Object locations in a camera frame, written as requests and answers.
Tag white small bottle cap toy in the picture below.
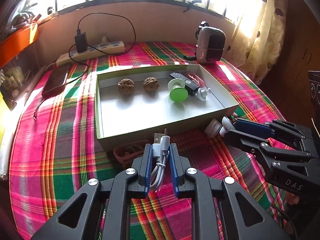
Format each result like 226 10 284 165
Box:
196 88 212 101

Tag white shallow cardboard box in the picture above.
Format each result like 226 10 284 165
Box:
95 64 239 152

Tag black camera unit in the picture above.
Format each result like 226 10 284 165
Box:
308 70 320 109

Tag black smartphone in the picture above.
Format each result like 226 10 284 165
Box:
41 64 71 99

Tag brown walnut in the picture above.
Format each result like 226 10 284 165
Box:
118 79 135 95
143 77 159 93

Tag white round cap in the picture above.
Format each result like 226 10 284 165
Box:
204 119 222 138

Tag green white spool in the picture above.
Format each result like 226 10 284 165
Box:
168 78 188 102

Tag cream dotted curtain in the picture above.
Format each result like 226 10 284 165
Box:
223 0 288 85

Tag white power strip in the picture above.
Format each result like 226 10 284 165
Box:
56 41 125 67

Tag black charging cable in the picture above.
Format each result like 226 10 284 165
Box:
33 12 137 121

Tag white usb cable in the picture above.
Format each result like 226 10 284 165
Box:
149 128 171 192

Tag pink ear hook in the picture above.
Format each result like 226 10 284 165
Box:
187 73 205 88

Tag black charger adapter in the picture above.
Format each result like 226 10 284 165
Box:
74 29 87 53

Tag black remote control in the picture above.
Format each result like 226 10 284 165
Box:
169 72 200 96

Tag small grey mesh heater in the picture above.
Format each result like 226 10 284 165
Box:
195 21 226 63

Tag plaid pink green cloth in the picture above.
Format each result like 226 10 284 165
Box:
9 42 286 239

